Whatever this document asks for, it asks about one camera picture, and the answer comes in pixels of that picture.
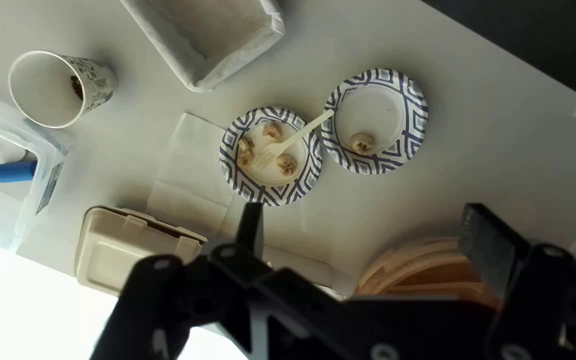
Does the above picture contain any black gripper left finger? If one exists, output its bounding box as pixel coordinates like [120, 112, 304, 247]
[236, 203, 265, 257]

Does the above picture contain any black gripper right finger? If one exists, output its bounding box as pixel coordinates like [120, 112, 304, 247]
[461, 204, 531, 300]

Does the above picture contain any beige takeaway pack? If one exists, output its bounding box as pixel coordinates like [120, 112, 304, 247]
[75, 206, 206, 296]

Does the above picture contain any large wooden bowl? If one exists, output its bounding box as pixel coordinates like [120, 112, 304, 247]
[355, 238, 500, 308]

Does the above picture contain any clear plastic lid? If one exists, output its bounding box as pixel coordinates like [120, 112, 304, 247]
[147, 112, 241, 238]

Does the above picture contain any blue patterned plate with spoon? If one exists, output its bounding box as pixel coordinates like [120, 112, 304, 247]
[218, 106, 322, 206]

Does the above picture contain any white plastic spoon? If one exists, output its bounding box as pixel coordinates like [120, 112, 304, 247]
[256, 111, 334, 168]

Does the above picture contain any blue patterned paper plate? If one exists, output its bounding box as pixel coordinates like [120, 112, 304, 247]
[321, 69, 431, 176]

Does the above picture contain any blue cylinder in bin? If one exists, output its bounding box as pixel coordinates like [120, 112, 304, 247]
[0, 161, 37, 185]

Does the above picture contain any patterned paper cup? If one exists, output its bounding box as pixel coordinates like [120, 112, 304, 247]
[8, 50, 117, 130]

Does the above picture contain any clear plastic storage bin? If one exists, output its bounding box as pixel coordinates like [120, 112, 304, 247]
[0, 100, 68, 250]

